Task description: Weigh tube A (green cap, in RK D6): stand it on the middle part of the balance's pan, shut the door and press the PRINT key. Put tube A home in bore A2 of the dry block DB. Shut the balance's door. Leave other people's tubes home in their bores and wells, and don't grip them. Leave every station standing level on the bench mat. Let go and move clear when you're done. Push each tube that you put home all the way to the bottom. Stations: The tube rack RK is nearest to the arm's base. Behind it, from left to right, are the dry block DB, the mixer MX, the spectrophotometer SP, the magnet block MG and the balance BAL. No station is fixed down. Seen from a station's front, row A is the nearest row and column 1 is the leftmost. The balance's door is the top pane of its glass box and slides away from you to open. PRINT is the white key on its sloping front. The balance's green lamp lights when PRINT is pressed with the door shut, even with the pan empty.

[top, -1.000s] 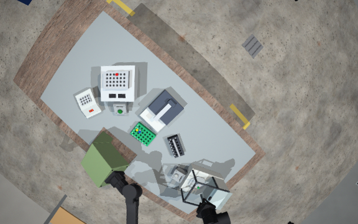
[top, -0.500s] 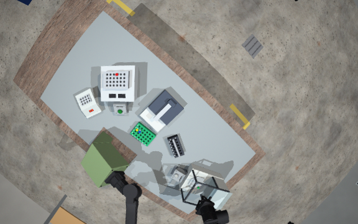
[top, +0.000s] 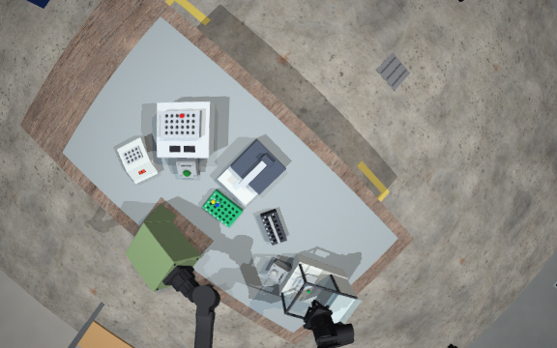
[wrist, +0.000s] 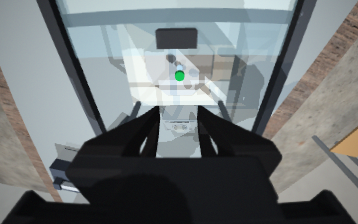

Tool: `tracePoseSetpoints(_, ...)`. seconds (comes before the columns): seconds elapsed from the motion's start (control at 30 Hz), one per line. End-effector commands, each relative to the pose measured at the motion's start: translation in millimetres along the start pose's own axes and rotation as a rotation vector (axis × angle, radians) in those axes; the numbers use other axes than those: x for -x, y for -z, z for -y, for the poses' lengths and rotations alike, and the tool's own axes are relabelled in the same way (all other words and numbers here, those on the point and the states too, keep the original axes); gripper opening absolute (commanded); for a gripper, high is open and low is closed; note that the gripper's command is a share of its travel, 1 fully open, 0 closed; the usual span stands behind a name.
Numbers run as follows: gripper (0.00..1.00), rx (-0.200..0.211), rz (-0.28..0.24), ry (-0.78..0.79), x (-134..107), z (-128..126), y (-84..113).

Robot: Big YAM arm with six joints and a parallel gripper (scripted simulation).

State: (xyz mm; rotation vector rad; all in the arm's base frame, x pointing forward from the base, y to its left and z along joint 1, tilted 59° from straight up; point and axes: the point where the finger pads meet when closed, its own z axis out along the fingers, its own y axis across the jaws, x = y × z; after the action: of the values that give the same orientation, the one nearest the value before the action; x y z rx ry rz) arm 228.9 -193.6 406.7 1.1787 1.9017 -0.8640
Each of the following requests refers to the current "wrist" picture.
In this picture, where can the grey bench mat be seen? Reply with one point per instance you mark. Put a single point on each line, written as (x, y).
(46, 100)

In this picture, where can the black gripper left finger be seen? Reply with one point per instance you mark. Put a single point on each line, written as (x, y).
(126, 140)

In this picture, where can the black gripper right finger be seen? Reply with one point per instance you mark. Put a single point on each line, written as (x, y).
(234, 141)

